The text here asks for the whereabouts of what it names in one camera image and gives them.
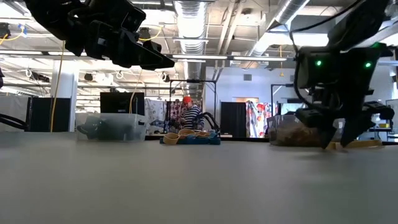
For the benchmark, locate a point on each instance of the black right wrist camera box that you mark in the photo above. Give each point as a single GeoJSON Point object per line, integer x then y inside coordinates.
{"type": "Point", "coordinates": [304, 71]}

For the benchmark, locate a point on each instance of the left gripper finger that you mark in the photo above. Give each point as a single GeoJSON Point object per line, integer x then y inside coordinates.
{"type": "Point", "coordinates": [154, 46]}
{"type": "Point", "coordinates": [155, 62]}

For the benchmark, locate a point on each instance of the black monitor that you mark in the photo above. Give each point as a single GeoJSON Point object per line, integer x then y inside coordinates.
{"type": "Point", "coordinates": [118, 104]}

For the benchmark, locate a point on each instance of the black curtain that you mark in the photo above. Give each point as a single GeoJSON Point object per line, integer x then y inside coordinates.
{"type": "Point", "coordinates": [233, 119]}

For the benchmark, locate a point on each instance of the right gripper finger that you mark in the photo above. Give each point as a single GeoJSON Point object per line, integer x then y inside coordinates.
{"type": "Point", "coordinates": [353, 130]}
{"type": "Point", "coordinates": [328, 133]}

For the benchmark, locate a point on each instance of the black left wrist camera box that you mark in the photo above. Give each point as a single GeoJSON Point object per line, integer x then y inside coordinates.
{"type": "Point", "coordinates": [133, 18]}

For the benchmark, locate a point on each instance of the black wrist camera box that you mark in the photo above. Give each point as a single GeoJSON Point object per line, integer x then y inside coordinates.
{"type": "Point", "coordinates": [304, 71]}
{"type": "Point", "coordinates": [133, 18]}

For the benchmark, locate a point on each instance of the black and white cloth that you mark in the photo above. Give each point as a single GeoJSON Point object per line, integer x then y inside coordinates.
{"type": "Point", "coordinates": [154, 110]}

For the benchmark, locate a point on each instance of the silver air duct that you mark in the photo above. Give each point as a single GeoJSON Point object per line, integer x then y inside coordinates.
{"type": "Point", "coordinates": [287, 14]}
{"type": "Point", "coordinates": [189, 25]}

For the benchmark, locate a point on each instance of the grey mesh basket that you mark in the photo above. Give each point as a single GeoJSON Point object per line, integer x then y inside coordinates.
{"type": "Point", "coordinates": [276, 119]}

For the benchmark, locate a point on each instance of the black partition panel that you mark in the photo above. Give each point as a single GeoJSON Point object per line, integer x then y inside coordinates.
{"type": "Point", "coordinates": [40, 115]}

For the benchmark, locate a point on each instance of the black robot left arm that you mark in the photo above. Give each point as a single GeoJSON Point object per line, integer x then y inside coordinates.
{"type": "Point", "coordinates": [53, 18]}

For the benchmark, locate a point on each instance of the grey wall vent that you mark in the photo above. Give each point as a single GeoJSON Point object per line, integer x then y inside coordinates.
{"type": "Point", "coordinates": [247, 77]}

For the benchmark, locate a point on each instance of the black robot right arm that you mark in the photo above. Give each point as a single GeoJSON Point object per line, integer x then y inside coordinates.
{"type": "Point", "coordinates": [357, 25]}

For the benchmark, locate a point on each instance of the person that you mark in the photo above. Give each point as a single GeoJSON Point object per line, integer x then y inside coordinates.
{"type": "Point", "coordinates": [191, 116]}

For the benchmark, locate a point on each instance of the red patterned cloth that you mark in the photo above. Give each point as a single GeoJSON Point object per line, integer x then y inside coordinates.
{"type": "Point", "coordinates": [174, 109]}

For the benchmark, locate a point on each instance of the clear plastic bin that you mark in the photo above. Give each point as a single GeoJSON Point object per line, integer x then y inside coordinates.
{"type": "Point", "coordinates": [130, 133]}

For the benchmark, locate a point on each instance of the long ceiling light bar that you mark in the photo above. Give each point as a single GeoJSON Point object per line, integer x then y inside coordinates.
{"type": "Point", "coordinates": [202, 57]}

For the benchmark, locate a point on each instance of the colourful patterned cloth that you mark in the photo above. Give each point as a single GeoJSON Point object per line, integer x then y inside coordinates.
{"type": "Point", "coordinates": [258, 118]}

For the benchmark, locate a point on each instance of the teal rubber band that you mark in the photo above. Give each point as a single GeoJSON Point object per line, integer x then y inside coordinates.
{"type": "Point", "coordinates": [199, 141]}

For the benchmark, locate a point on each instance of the black aluminium table frame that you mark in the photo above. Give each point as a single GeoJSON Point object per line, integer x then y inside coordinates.
{"type": "Point", "coordinates": [242, 139]}

